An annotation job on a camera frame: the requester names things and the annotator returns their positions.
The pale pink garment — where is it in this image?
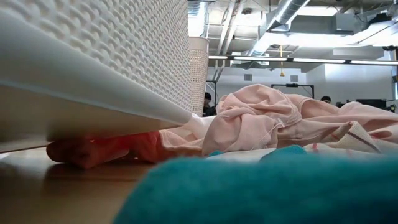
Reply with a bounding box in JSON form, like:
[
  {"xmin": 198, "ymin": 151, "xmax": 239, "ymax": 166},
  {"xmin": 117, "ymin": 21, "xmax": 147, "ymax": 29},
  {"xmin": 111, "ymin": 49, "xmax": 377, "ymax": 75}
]
[{"xmin": 160, "ymin": 83, "xmax": 398, "ymax": 156}]

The yellow hanging cord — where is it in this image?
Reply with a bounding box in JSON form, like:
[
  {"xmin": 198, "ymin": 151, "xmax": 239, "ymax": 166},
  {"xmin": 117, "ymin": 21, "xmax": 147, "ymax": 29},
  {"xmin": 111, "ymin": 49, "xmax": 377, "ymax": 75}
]
[{"xmin": 279, "ymin": 45, "xmax": 285, "ymax": 78}]

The grey ceiling unit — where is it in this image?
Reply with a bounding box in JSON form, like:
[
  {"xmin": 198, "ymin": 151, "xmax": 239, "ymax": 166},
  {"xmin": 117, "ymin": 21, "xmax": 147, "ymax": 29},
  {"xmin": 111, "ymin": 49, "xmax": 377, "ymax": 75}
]
[{"xmin": 335, "ymin": 12, "xmax": 364, "ymax": 34}]

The black metal stand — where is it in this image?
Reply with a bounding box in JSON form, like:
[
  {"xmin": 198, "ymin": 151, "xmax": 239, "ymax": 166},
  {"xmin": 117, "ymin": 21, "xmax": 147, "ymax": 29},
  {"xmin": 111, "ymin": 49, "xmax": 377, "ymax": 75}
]
[{"xmin": 271, "ymin": 83, "xmax": 315, "ymax": 99}]

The teal garment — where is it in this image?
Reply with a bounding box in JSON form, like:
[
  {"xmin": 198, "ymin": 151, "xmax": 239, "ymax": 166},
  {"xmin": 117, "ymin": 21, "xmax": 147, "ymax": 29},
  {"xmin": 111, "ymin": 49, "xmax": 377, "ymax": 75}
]
[{"xmin": 112, "ymin": 144, "xmax": 398, "ymax": 224}]

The black ceiling light rail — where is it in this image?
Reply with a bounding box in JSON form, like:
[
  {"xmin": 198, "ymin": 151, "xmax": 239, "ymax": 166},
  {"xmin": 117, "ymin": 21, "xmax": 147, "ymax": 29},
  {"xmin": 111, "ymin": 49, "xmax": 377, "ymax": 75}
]
[{"xmin": 208, "ymin": 55, "xmax": 398, "ymax": 65}]

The silver ventilation duct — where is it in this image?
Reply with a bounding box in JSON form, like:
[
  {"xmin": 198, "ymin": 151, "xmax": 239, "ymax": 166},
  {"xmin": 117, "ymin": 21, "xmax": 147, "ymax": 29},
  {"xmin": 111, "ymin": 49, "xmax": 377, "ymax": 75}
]
[{"xmin": 247, "ymin": 0, "xmax": 312, "ymax": 57}]

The coral red garment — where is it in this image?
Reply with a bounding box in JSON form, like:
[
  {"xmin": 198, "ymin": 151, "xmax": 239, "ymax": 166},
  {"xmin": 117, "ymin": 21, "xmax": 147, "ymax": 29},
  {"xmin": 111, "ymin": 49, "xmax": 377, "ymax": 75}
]
[{"xmin": 46, "ymin": 130, "xmax": 170, "ymax": 170}]

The white perforated plastic bin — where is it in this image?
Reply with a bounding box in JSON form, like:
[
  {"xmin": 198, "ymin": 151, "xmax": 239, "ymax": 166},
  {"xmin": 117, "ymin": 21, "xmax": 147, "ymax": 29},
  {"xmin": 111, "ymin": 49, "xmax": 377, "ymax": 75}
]
[
  {"xmin": 172, "ymin": 36, "xmax": 210, "ymax": 118},
  {"xmin": 0, "ymin": 0, "xmax": 193, "ymax": 154}
]

